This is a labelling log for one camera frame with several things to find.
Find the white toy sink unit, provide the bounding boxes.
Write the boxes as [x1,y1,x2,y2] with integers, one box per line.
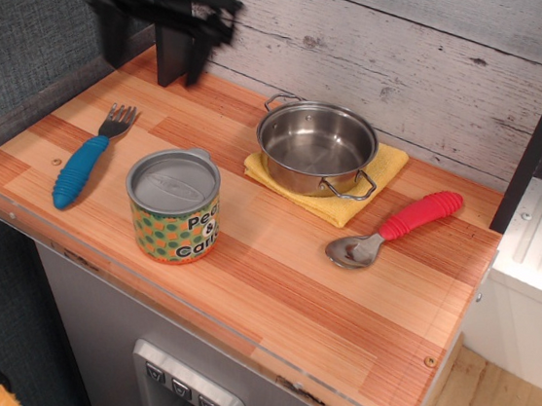
[454,63,542,396]

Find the silver ice dispenser panel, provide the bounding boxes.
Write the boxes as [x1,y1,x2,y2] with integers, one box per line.
[133,339,244,406]

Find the red handled spoon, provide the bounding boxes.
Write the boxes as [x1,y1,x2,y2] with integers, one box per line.
[325,191,463,270]

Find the peas and carrots toy can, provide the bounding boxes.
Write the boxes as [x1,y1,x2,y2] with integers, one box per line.
[126,148,221,265]

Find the grey toy fridge cabinet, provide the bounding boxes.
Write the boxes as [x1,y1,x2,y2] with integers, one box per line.
[37,244,308,406]

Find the dark left vertical post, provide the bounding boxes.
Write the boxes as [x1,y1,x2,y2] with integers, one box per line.
[155,25,194,87]

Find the blue handled fork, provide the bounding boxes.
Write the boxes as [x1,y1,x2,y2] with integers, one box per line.
[52,104,137,209]

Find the folded yellow towel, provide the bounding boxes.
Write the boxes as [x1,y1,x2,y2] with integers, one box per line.
[244,144,410,229]

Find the stainless steel pot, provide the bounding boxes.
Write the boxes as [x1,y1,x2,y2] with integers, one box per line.
[256,92,379,202]

